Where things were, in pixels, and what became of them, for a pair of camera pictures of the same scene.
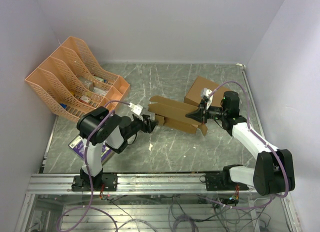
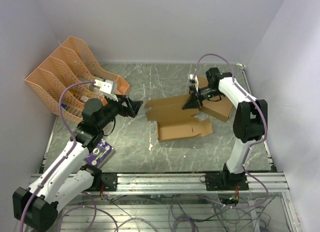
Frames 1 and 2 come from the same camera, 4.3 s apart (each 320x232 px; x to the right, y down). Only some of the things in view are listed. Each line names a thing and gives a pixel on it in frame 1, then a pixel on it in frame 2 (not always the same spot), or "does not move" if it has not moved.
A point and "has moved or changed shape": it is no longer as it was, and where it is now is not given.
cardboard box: (171, 113) has moved or changed shape
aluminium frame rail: (124, 183) does not move
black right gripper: (198, 115) to (192, 102)
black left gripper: (151, 124) to (130, 111)
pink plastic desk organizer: (70, 84) does not move
